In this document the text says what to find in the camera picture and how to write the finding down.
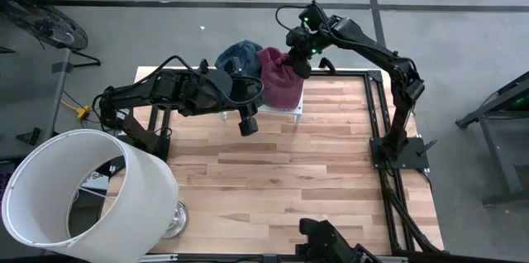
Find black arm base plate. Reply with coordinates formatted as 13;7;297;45
369;136;438;171

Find grey metal stand pole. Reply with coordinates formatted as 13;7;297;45
16;47;75;146

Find black box with green light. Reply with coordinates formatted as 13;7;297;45
502;91;529;112

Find dark metal table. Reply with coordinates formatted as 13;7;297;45
454;70;529;206

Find yellow cable plug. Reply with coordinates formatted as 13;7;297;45
60;99;92;120

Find white perforated metal rack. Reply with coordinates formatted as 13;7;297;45
222;88;305;127

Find black floor fan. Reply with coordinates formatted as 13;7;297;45
0;0;102;69

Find black aluminium table frame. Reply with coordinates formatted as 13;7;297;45
150;67;446;256

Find maroon baseball cap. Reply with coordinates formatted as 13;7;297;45
256;46;306;110

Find white printed label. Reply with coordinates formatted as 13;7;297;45
80;170;112;192

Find white lamp shade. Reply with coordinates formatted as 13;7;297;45
0;128;189;263

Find navy denim baseball cap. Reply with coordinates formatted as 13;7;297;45
214;39;265;77

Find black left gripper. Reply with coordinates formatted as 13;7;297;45
225;56;265;138

